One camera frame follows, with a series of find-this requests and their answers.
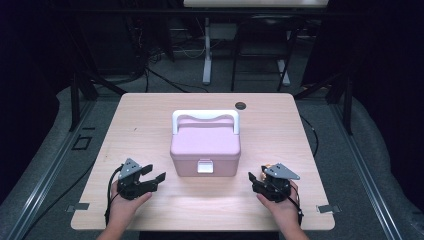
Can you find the metal floor rail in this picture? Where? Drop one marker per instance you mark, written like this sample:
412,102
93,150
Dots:
366,173
50,173

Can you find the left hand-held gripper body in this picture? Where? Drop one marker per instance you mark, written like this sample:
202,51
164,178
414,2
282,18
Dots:
128,186

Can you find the black metal stand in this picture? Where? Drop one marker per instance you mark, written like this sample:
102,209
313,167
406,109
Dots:
346,100
75,100

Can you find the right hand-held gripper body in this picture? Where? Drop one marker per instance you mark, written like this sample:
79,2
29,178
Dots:
275,188

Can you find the grey metal table bracket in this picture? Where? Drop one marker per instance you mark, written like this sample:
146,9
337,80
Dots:
78,207
328,209

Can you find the person's left hand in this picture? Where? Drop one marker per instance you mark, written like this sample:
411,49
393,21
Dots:
121,210

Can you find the black chair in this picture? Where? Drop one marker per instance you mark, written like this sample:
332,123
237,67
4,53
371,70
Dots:
263,50

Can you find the dark curtain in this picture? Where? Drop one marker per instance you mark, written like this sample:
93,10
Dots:
390,83
30,83

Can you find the white box under desk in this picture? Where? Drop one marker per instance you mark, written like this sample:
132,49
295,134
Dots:
222,31

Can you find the person's right hand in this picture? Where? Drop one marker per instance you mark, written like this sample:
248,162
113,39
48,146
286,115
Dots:
286,211

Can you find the white desk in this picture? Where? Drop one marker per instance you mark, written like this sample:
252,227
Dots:
207,66

